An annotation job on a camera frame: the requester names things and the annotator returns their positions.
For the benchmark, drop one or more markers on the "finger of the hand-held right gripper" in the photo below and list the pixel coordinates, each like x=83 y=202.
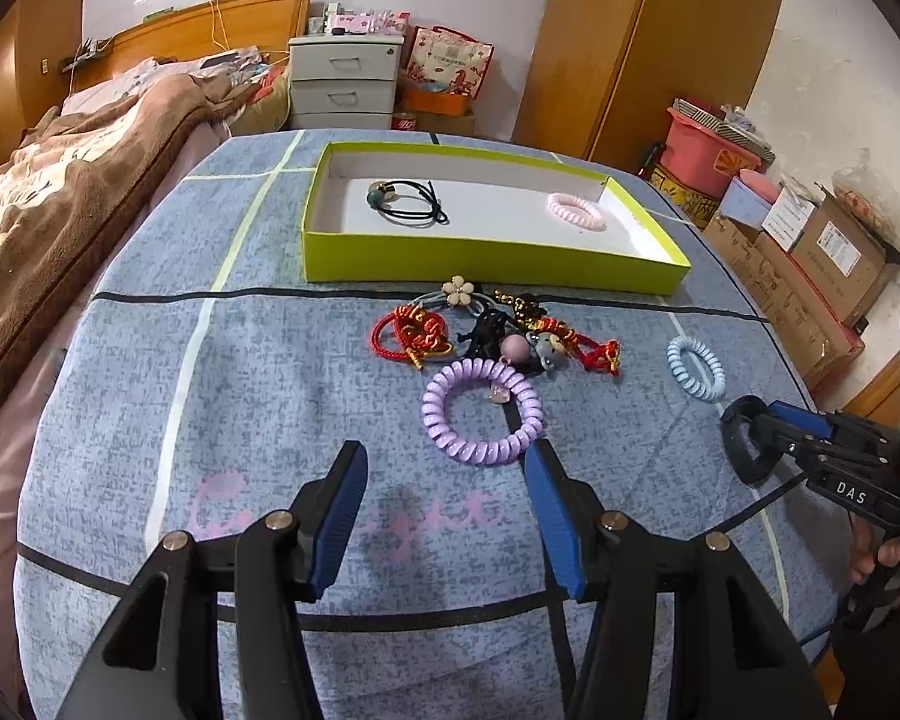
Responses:
x=799 y=420
x=840 y=457

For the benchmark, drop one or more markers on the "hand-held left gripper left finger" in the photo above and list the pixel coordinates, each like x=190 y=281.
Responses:
x=341 y=517

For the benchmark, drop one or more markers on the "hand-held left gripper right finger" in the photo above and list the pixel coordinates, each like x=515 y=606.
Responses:
x=555 y=517

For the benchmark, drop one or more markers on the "black watch band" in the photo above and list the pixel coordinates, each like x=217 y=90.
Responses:
x=742 y=450

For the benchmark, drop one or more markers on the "grey figure charm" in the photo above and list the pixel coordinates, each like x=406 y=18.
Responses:
x=547 y=351

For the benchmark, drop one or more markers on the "lime green cardboard box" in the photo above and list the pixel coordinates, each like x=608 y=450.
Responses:
x=495 y=221

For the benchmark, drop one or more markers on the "person's right forearm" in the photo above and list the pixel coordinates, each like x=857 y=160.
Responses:
x=885 y=660

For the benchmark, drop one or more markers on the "person's right hand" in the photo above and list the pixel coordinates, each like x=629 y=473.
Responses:
x=864 y=551

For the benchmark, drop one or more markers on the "long cardboard box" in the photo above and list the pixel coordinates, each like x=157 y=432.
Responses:
x=787 y=307

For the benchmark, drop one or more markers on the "lilac plastic container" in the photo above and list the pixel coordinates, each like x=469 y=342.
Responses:
x=746 y=202

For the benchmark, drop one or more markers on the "yellow patterned box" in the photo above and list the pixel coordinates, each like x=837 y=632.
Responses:
x=682 y=199

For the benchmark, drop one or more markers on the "pink plastic bin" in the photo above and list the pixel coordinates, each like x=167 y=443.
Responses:
x=701 y=150

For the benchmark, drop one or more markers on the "grey striped lid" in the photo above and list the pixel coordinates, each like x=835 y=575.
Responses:
x=720 y=124

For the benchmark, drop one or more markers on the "large wooden wardrobe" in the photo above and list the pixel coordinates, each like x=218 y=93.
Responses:
x=645 y=52

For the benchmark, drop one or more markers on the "cola bottle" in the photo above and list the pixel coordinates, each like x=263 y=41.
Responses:
x=405 y=122

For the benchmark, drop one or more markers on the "small cardboard box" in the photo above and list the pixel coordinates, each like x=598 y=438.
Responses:
x=450 y=124

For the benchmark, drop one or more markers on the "mustard bed cover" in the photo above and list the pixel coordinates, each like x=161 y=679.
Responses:
x=266 y=116

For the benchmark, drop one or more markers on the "grey drawer cabinet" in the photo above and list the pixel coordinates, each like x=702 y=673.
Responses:
x=345 y=97

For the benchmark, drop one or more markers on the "brown blanket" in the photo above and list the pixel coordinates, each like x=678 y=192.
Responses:
x=60 y=202

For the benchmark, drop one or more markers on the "orange box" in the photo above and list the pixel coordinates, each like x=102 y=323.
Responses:
x=435 y=101

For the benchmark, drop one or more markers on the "floral bedding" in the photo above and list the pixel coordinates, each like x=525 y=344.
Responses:
x=232 y=67

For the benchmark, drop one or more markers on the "red printed bag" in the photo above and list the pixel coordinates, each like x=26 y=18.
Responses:
x=450 y=60

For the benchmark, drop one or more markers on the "pink packets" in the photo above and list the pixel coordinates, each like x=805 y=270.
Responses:
x=367 y=21

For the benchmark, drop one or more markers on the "wooden bed headboard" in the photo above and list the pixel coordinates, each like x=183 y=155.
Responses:
x=195 y=30

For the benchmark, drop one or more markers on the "power strip with plugs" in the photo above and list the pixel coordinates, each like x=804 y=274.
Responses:
x=86 y=54

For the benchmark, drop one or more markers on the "tall wooden corner wardrobe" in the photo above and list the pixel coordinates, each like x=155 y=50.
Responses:
x=30 y=37

